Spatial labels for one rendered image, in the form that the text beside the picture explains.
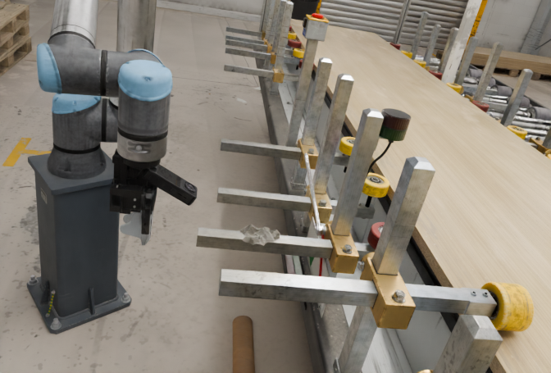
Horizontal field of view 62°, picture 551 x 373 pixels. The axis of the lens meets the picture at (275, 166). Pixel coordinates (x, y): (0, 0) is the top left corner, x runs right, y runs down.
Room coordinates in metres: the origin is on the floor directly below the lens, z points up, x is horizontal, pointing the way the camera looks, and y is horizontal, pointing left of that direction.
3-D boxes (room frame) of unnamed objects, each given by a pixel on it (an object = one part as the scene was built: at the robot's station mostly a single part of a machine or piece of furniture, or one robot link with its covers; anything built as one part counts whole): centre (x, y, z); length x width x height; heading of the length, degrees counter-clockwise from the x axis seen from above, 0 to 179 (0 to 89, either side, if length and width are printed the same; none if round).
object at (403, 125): (0.90, -0.22, 1.15); 0.06 x 0.06 x 0.02
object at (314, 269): (0.92, -0.14, 0.75); 0.26 x 0.01 x 0.10; 10
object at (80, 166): (1.40, 0.69, 0.65); 0.19 x 0.19 x 0.10
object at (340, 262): (0.87, -0.18, 0.85); 0.13 x 0.06 x 0.05; 10
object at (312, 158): (1.37, -0.09, 0.84); 0.13 x 0.06 x 0.05; 10
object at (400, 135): (0.90, -0.22, 1.13); 0.06 x 0.06 x 0.02
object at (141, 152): (0.78, 0.25, 1.05); 0.10 x 0.09 x 0.05; 11
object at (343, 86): (1.14, -0.13, 0.93); 0.03 x 0.03 x 0.48; 10
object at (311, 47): (1.65, -0.04, 0.93); 0.05 x 0.04 x 0.45; 10
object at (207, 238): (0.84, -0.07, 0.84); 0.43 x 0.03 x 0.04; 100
